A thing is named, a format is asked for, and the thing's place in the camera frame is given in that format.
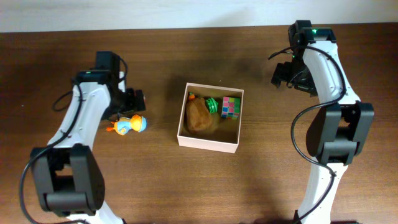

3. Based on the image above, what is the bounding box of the blue orange duck toy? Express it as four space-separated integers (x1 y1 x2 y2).
106 114 147 136

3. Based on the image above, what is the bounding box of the pastel puzzle cube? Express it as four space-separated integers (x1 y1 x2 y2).
221 96 241 120

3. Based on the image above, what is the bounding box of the brown plush toy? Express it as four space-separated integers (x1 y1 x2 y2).
185 93 218 134

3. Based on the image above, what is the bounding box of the green spiky ball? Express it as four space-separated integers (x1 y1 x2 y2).
205 98 218 114

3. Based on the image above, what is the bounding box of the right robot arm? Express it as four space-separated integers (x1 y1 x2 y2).
271 20 374 223

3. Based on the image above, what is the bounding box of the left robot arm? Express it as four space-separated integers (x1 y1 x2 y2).
26 68 145 223

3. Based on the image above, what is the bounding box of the white cardboard box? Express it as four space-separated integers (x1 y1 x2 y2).
177 83 244 154

